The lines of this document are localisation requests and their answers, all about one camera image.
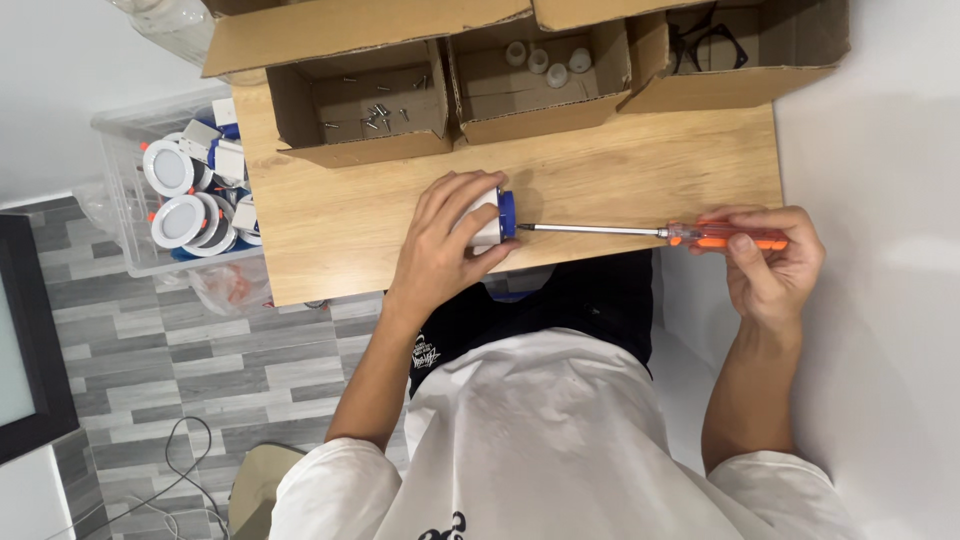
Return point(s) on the person's right hand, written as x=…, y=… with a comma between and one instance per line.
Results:
x=784, y=277

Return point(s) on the person's left hand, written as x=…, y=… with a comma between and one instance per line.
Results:
x=431, y=255

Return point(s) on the white and blue downlight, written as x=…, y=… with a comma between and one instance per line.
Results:
x=507, y=217

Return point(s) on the cardboard box holding screws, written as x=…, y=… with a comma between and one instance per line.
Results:
x=360, y=150

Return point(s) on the scatter of small metal screws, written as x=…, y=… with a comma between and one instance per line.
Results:
x=377, y=112

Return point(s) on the cardboard box holding caps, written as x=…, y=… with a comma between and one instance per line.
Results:
x=525, y=124

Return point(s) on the person's black shorts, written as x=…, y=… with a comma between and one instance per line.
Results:
x=592, y=300

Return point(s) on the cardboard box holding gaskets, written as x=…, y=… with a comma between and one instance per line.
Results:
x=705, y=90

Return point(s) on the plastic bag with orange parts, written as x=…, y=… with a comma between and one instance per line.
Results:
x=229, y=289

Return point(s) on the white plastic cap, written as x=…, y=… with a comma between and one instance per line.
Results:
x=556, y=75
x=580, y=60
x=515, y=52
x=538, y=61

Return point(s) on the person's white shirt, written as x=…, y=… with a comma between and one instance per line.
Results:
x=540, y=450

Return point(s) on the black square gasket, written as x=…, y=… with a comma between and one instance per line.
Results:
x=741, y=45
x=675, y=45

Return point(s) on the clear crate of downlights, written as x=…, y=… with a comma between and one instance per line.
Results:
x=176, y=210

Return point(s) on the beige stool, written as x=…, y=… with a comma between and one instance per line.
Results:
x=255, y=487

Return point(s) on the clear plastic bag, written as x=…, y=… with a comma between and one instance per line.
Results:
x=172, y=22

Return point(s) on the black framed panel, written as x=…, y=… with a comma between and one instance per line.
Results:
x=37, y=330

